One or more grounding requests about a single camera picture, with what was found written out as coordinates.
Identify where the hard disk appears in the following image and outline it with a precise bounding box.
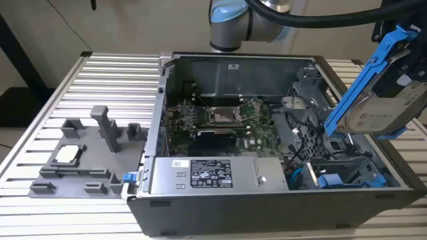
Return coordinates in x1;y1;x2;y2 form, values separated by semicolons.
323;24;427;141

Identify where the black wire with labelled connector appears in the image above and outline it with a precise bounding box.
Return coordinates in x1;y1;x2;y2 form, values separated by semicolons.
288;134;322;163

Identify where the metal disk bay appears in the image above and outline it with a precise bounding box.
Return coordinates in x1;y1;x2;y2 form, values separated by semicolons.
304;154;390;191

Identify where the perforated metal drive cage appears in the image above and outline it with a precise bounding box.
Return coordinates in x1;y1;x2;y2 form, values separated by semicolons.
282;66;335;156

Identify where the metal socket cover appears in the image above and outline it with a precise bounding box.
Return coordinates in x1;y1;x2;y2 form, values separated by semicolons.
236;98;266;121

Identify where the green motherboard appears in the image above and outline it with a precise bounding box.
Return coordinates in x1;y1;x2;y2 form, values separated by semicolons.
164;99;291;158

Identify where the CPU socket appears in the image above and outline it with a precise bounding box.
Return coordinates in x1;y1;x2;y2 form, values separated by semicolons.
208;106;242;126

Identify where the thin metal locking lever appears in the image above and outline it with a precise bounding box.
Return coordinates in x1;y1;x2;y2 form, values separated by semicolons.
193;92;212;109

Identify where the black PC case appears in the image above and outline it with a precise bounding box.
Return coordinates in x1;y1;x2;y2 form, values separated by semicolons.
120;51;427;237

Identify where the silver power supply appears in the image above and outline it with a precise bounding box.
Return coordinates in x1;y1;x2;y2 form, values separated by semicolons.
148;156;290;195

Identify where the gray parts rack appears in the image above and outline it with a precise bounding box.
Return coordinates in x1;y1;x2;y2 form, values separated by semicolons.
28;104;149;200

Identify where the silver CPU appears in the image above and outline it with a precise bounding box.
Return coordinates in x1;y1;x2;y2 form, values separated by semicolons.
55;144;83;163

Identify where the black desk leg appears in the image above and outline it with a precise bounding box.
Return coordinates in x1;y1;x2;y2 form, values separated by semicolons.
0;13;48;91

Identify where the black cable hose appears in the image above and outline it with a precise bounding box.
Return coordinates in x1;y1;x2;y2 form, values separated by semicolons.
244;0;427;30

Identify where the flat black wire with connector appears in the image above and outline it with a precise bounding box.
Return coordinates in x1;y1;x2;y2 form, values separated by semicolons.
284;109;323;137

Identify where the blue data cable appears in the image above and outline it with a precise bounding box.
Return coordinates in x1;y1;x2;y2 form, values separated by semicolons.
288;166;304;187

